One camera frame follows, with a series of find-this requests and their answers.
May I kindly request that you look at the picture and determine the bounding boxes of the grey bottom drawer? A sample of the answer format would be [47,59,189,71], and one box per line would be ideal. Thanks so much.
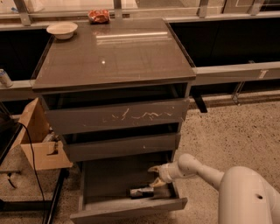
[70,151,187,224]

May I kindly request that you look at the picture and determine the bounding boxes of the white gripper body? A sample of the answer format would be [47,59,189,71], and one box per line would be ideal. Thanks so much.
[159,163,173,183]

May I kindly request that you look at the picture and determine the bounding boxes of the grey top drawer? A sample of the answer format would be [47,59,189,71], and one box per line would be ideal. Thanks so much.
[45,98,189,135]

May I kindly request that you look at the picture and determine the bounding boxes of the black table frame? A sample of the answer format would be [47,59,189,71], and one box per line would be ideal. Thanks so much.
[0,112,69,224]

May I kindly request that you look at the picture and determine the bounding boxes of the grey drawer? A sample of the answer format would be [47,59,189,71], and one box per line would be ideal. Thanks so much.
[64,133,181,162]
[70,151,187,224]
[45,98,189,135]

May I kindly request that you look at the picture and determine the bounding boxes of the grey middle drawer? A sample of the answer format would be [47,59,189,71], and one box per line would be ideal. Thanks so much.
[64,133,181,162]

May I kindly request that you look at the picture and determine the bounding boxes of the silver redbull can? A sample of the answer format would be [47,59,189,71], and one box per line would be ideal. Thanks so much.
[129,186,154,199]

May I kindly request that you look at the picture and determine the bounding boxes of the black cable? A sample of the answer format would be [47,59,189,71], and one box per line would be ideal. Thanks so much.
[16,122,47,224]

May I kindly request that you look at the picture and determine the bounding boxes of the white bowl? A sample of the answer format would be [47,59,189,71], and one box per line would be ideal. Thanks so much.
[46,22,78,39]

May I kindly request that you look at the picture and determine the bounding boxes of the grey drawer cabinet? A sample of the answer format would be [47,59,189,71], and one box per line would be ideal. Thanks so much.
[31,17,197,165]

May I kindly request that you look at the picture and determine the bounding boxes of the cardboard box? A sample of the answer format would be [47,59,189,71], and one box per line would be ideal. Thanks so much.
[12,98,73,171]

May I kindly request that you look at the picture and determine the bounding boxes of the white can on ledge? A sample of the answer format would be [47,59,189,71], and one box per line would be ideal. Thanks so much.
[0,69,13,88]

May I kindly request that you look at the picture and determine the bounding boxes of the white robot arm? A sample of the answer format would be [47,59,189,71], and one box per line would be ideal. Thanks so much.
[148,154,280,224]

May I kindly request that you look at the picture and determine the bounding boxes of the red chip bag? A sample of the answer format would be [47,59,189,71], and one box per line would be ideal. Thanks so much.
[87,10,110,24]

